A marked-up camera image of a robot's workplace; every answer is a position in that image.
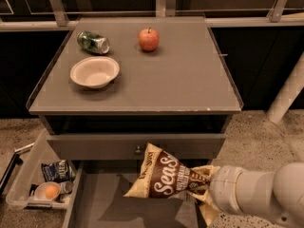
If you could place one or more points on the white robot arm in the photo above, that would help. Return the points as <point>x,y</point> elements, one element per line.
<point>276,196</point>

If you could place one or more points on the closed top drawer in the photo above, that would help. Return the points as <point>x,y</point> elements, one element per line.
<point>132,146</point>

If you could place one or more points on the white diagonal post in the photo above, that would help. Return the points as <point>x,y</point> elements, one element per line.
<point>288,93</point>

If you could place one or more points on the white paper bowl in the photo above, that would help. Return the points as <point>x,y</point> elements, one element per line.
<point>94,72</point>

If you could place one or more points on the grey drawer cabinet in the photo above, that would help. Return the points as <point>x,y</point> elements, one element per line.
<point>182,87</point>

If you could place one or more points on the orange in white cup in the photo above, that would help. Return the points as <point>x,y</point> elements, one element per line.
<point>47,191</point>

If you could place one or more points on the clear plastic bin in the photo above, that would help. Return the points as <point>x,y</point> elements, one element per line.
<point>29,177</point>

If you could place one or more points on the metal railing frame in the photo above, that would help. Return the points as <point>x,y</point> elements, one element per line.
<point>34,15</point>

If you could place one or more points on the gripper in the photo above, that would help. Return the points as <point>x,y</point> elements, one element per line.
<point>224,187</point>

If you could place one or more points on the blue chip bag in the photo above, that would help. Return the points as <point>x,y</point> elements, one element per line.
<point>58,171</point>

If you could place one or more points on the red apple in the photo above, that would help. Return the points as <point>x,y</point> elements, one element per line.
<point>148,39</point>

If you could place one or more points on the green soda can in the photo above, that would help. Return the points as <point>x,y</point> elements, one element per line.
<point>93,42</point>

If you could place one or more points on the brown chip bag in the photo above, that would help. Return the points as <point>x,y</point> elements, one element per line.
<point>163,176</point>

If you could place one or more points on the open middle drawer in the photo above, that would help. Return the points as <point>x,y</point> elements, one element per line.
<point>98,201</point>

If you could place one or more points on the small can in bin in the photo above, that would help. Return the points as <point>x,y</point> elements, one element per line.
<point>66,187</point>

